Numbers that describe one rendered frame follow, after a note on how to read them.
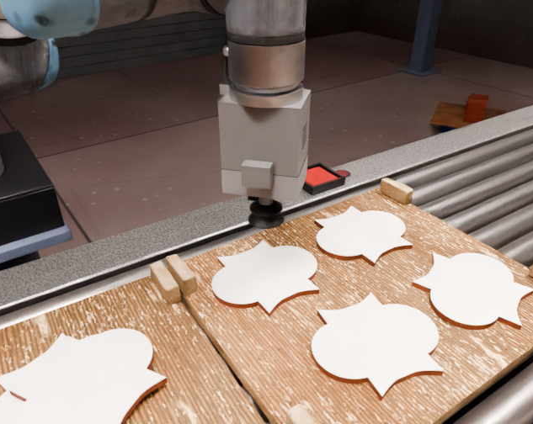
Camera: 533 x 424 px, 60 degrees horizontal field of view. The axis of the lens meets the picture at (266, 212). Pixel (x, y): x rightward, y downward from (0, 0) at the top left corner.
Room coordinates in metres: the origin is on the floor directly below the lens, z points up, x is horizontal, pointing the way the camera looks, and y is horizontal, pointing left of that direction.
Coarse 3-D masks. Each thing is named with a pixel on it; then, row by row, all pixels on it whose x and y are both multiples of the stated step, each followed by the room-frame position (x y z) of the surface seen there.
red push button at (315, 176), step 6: (312, 168) 0.79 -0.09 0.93; (318, 168) 0.79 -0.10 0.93; (306, 174) 0.77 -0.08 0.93; (312, 174) 0.77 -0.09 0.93; (318, 174) 0.77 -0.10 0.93; (324, 174) 0.77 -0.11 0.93; (330, 174) 0.77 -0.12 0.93; (306, 180) 0.74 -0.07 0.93; (312, 180) 0.74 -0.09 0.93; (318, 180) 0.74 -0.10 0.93; (324, 180) 0.74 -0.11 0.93
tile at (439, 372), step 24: (336, 312) 0.39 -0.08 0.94; (360, 312) 0.39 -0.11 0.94; (384, 312) 0.39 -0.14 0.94; (408, 312) 0.39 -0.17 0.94; (336, 336) 0.35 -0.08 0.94; (360, 336) 0.35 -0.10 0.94; (384, 336) 0.35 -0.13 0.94; (408, 336) 0.35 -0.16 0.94; (432, 336) 0.35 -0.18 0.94; (336, 360) 0.32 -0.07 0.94; (360, 360) 0.32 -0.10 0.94; (384, 360) 0.32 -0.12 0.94; (408, 360) 0.32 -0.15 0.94; (432, 360) 0.32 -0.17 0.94; (384, 384) 0.29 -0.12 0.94
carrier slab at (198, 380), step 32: (128, 288) 0.44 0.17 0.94; (32, 320) 0.38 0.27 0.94; (64, 320) 0.38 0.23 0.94; (96, 320) 0.38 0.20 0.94; (128, 320) 0.38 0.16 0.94; (160, 320) 0.38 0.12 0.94; (192, 320) 0.38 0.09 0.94; (0, 352) 0.34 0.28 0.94; (32, 352) 0.34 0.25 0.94; (160, 352) 0.34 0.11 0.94; (192, 352) 0.34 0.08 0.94; (192, 384) 0.30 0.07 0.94; (224, 384) 0.30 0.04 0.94; (128, 416) 0.26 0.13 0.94; (160, 416) 0.26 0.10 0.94; (192, 416) 0.26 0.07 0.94; (224, 416) 0.26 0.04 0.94; (256, 416) 0.26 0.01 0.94
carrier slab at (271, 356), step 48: (240, 240) 0.54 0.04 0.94; (288, 240) 0.54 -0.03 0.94; (432, 240) 0.54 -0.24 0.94; (336, 288) 0.44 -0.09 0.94; (384, 288) 0.44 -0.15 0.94; (240, 336) 0.36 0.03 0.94; (288, 336) 0.36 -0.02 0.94; (480, 336) 0.36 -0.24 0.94; (528, 336) 0.36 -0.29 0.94; (288, 384) 0.30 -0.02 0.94; (336, 384) 0.30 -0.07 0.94; (432, 384) 0.30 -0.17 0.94; (480, 384) 0.30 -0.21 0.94
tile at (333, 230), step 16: (352, 208) 0.62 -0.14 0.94; (320, 224) 0.58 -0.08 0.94; (336, 224) 0.57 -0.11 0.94; (352, 224) 0.57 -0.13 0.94; (368, 224) 0.57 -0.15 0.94; (384, 224) 0.57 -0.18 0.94; (400, 224) 0.57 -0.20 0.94; (320, 240) 0.53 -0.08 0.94; (336, 240) 0.53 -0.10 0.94; (352, 240) 0.53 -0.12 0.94; (368, 240) 0.53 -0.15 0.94; (384, 240) 0.53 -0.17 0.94; (400, 240) 0.53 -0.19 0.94; (336, 256) 0.50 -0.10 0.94; (352, 256) 0.50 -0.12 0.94; (368, 256) 0.49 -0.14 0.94
